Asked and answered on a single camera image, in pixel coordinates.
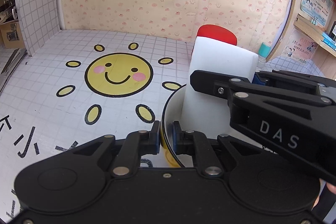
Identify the red cylindrical speaker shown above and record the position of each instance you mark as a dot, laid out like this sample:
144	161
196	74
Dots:
218	32

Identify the black binder clip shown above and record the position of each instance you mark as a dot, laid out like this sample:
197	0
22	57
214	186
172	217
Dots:
314	21

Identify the brown book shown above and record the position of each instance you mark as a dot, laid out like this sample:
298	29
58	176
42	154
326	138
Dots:
304	22

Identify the yellow ceramic bowl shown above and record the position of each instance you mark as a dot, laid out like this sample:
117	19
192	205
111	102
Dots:
173	111

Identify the pink cartoon wall poster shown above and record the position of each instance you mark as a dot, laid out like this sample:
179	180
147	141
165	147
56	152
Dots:
299	48

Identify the blue book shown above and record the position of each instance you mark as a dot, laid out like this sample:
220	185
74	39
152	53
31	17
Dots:
330	45
329	36

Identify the wooden box metal latch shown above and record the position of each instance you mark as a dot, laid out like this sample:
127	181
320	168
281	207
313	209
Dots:
10	35

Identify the sun print table mat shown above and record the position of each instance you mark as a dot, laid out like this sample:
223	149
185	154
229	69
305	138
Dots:
118	66

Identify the metal folding stand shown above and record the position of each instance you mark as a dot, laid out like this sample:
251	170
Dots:
10	64

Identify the person's right hand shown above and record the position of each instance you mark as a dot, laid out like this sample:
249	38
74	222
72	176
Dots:
331	187

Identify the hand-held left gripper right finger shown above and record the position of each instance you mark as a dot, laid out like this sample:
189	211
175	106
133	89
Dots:
175	138

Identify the white sponge block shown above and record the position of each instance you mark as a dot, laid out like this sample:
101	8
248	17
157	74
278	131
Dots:
220	58

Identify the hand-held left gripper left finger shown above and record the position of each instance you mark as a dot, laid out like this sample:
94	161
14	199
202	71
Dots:
157	138

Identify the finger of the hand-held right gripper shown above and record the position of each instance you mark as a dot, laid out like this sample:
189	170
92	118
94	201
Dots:
294	82
210	82

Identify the black dropper bottle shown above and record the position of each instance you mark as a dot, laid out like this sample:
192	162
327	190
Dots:
334	29

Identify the blue cartoon wall poster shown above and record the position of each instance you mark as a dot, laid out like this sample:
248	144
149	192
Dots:
315	1

